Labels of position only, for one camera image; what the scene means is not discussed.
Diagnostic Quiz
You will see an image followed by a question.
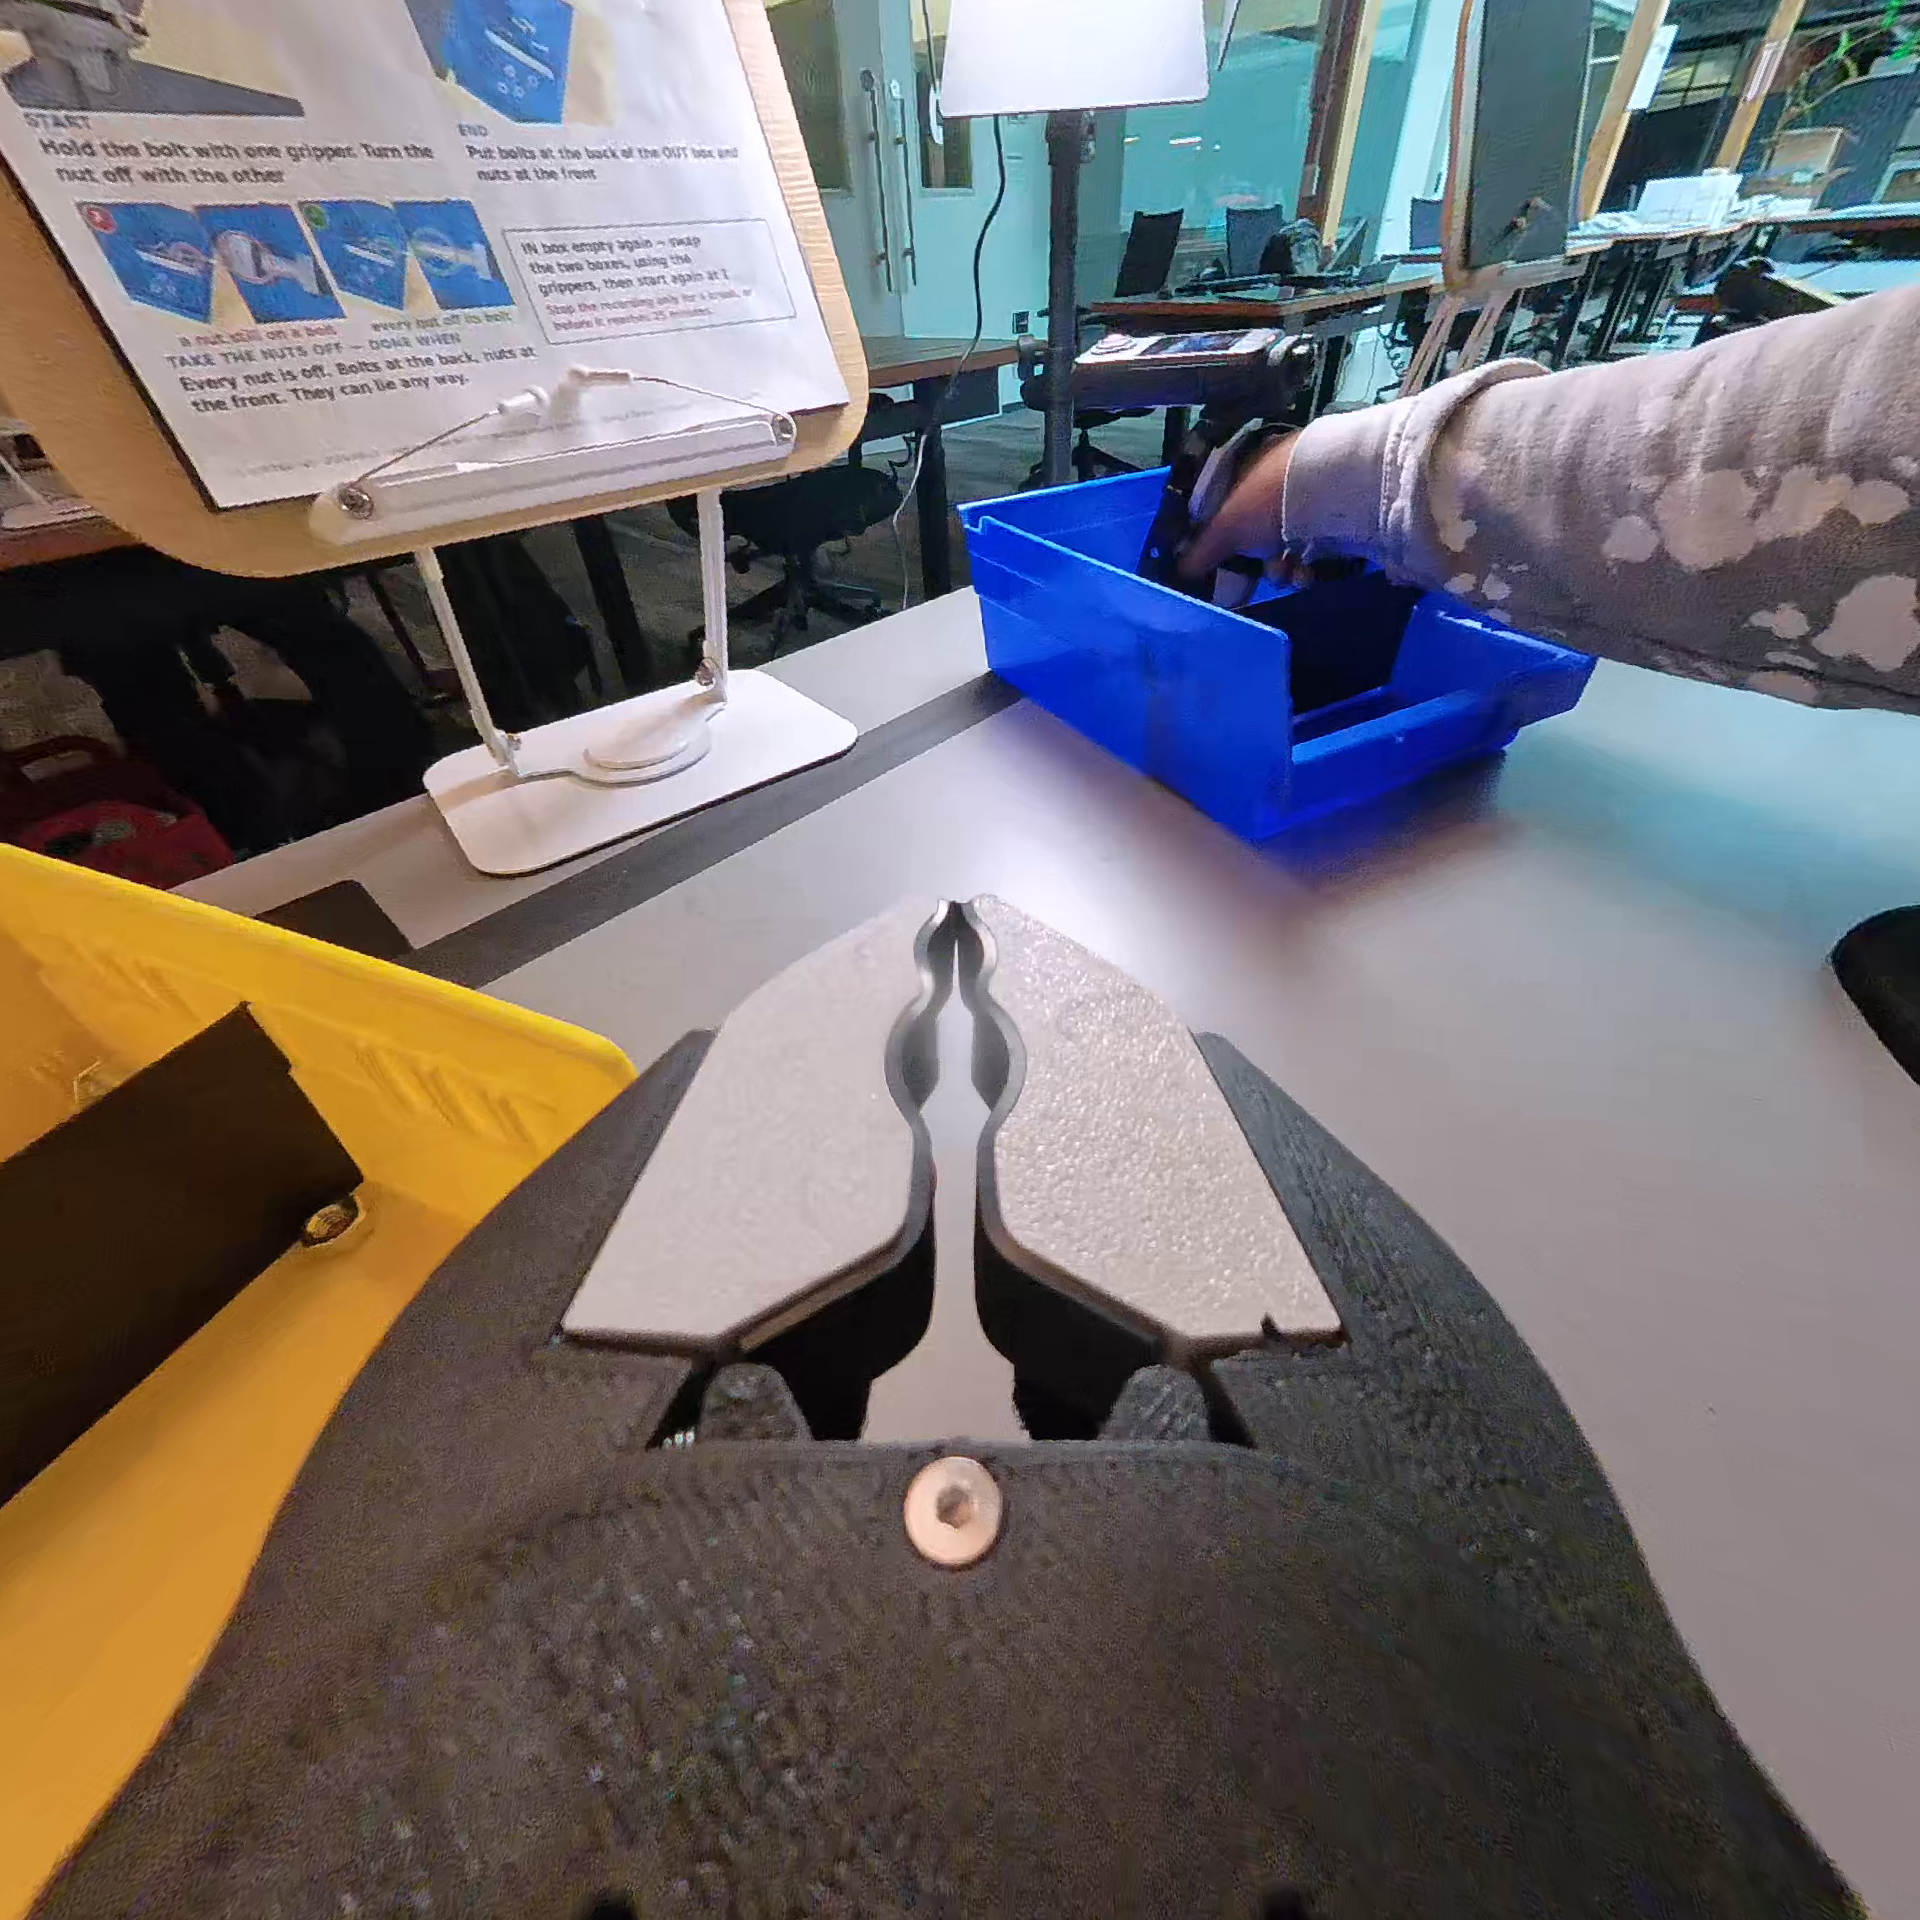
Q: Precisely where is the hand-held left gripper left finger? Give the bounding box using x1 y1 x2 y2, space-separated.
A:
559 896 963 1360

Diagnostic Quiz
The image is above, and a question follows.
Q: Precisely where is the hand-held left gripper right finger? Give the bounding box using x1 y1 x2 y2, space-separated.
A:
960 893 1347 1363

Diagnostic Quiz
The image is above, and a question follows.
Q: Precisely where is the blue plastic bin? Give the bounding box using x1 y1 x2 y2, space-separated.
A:
958 467 1599 845

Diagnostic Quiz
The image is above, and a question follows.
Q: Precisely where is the yellow plastic bin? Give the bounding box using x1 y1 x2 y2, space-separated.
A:
0 842 639 1920

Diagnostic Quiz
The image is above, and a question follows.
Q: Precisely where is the person's right forearm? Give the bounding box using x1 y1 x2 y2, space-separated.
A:
1283 285 1920 712

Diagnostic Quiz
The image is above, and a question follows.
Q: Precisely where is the person's right hand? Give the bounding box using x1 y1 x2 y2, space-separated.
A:
1178 426 1318 593

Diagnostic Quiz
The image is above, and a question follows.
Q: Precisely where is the black bin divider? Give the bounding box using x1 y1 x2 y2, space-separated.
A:
1240 567 1423 719
0 1001 366 1502

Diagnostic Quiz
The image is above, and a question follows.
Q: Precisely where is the wooden top office desk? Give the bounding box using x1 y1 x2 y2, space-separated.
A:
1088 269 1444 377

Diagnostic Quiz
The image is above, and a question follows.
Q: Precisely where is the black office chair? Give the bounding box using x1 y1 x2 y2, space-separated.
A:
667 449 903 663

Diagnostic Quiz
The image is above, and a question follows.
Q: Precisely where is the floor lamp with white shade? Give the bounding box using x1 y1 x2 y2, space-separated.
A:
936 0 1212 483

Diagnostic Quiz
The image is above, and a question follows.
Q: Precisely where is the red black bag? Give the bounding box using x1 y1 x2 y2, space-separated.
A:
0 735 234 889

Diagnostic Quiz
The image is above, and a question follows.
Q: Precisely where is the black chair armrest pad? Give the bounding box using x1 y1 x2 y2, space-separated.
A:
1830 907 1920 1086

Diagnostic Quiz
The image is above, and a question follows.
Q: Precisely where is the instruction board on white stand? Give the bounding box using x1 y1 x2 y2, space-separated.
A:
0 0 869 879

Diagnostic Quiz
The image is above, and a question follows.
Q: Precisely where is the thin dark cable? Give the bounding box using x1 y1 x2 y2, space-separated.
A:
891 117 1010 527

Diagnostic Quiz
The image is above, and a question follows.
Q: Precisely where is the glass door with handles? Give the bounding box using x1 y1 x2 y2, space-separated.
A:
772 0 939 353

